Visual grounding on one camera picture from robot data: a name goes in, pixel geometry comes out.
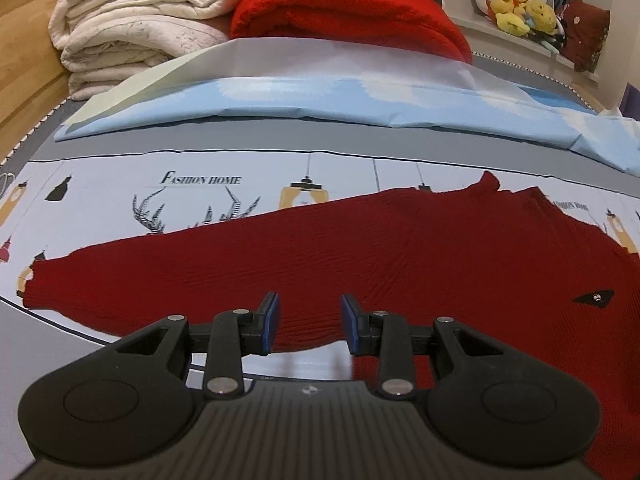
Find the red knit sweater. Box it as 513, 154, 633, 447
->
22, 171, 640, 480

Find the dark red patterned cushion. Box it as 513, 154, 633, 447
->
559, 0, 612, 73

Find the white window ledge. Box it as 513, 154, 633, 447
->
444, 0, 603, 83

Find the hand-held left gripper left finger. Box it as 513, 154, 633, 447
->
114, 291, 282, 401

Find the light blue folded quilt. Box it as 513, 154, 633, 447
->
52, 37, 640, 177

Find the cream folded blanket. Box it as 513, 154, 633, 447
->
50, 0, 247, 101

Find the bright red folded blanket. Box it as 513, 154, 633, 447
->
230, 0, 474, 65

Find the grey printed bed sheet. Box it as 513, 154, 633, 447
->
0, 52, 640, 480

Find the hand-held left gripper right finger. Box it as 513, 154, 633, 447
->
340, 293, 506, 401

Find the yellow plush toy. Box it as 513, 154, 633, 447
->
520, 0, 559, 37
487, 0, 532, 37

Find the wooden bed frame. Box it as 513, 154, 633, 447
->
0, 0, 87, 161

